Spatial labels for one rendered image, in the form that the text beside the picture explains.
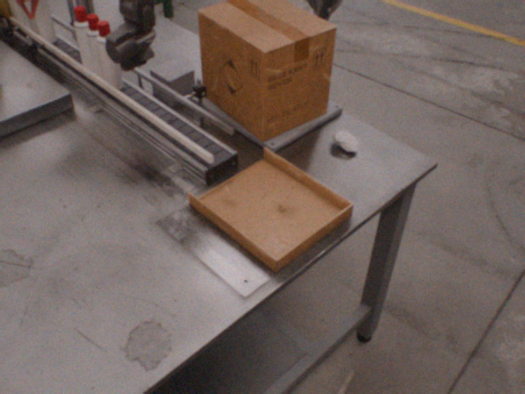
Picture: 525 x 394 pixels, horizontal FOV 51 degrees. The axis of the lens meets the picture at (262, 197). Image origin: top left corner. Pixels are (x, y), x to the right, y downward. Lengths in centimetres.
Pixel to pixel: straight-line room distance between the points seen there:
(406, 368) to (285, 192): 96
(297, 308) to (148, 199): 98
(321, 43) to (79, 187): 72
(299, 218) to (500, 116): 230
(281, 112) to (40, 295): 75
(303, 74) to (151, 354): 81
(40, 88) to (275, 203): 82
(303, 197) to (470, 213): 147
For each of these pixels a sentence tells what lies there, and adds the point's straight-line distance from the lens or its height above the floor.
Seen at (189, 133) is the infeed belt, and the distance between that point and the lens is 150.
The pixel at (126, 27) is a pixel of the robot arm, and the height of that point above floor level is 114.
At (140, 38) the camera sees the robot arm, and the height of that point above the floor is 112.
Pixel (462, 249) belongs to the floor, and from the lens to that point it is 254.
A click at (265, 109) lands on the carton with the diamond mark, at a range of 145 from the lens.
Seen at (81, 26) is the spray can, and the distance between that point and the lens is 173.
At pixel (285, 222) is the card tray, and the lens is 130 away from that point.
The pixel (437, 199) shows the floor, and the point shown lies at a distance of 274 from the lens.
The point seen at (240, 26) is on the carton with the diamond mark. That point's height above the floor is 112.
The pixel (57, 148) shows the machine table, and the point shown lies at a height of 83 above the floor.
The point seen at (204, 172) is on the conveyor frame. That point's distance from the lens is 138.
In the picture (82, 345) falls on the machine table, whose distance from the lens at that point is 114.
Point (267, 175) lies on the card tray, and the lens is 143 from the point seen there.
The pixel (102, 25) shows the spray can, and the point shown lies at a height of 108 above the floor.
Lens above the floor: 175
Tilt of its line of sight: 42 degrees down
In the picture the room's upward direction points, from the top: 1 degrees clockwise
